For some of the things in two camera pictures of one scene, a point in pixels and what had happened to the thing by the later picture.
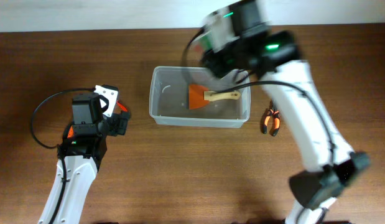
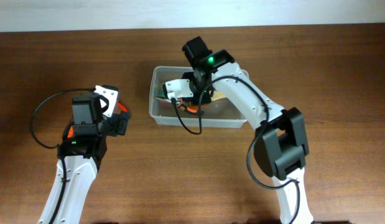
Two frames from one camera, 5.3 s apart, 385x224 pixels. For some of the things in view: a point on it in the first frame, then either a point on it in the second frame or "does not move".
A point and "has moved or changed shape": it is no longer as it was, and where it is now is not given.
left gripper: [118, 121] does not move
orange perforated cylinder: [71, 132] does not move
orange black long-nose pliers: [277, 118] has moved or changed shape
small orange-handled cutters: [120, 104] does not move
